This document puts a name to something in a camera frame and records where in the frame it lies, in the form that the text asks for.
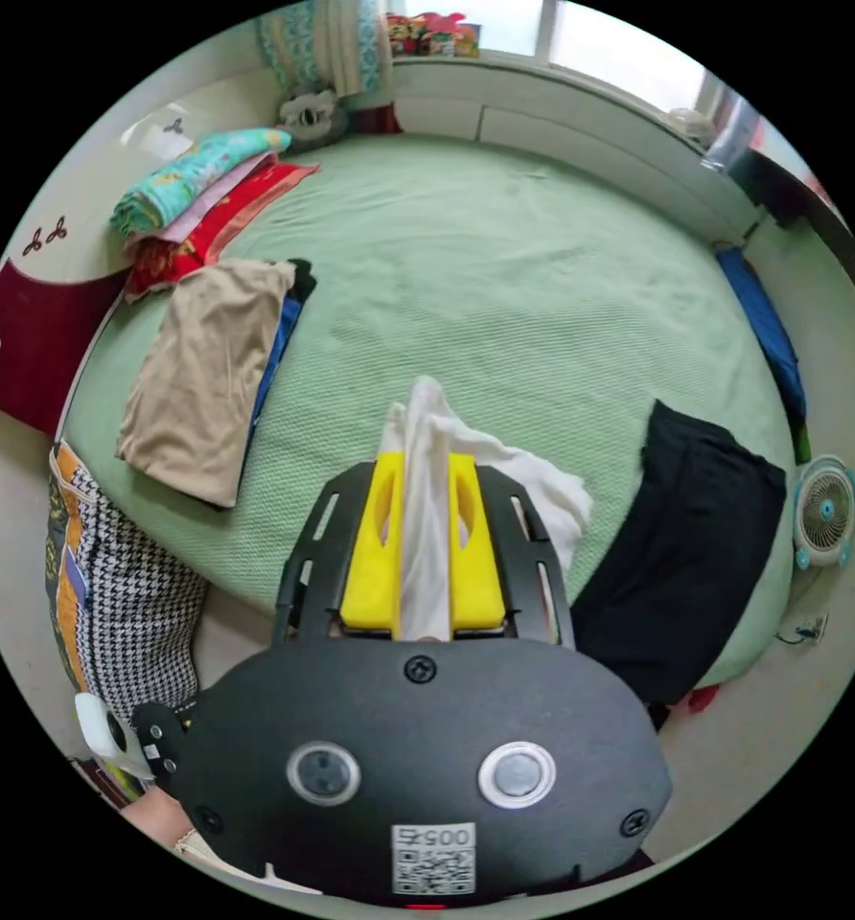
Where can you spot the teal floral folded quilt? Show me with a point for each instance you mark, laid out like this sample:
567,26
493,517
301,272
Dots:
183,180

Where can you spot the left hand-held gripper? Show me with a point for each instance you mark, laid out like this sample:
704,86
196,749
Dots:
160,740

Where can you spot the dark red padded headboard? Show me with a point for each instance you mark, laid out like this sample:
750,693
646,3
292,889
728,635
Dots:
36,345

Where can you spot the colourful toy boxes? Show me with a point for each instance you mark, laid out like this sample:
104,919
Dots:
435,36

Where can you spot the houndstooth patterned pillow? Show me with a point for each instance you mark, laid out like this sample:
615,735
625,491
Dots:
129,596

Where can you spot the small white and blue fan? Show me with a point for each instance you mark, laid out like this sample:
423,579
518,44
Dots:
826,512

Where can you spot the grey plush toy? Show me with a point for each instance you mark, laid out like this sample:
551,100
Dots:
312,116

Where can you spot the window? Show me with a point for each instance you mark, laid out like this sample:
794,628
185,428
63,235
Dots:
614,43

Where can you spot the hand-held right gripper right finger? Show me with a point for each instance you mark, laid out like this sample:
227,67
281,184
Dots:
476,575

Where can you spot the blue cloth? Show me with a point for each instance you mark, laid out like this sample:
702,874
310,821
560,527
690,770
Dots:
765,323

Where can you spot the patterned curtain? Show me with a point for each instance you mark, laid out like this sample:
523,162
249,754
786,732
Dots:
327,50

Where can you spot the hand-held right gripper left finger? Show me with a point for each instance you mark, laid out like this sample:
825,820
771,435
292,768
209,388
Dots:
370,568

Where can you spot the red folded quilt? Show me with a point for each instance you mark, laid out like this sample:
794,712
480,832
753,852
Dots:
205,241

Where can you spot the beige and blue pile of clothes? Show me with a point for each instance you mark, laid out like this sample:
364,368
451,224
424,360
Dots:
201,381

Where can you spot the white t-shirt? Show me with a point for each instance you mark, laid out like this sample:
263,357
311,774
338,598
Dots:
425,503

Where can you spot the white low cupboard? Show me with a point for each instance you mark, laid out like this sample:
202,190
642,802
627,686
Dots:
578,122

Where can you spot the bed with green sheet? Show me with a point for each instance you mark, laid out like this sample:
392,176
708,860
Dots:
485,287

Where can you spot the black pile of clothes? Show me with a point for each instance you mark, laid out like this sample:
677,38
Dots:
679,553

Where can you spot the person's left hand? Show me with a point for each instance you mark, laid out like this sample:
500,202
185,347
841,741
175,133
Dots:
156,816

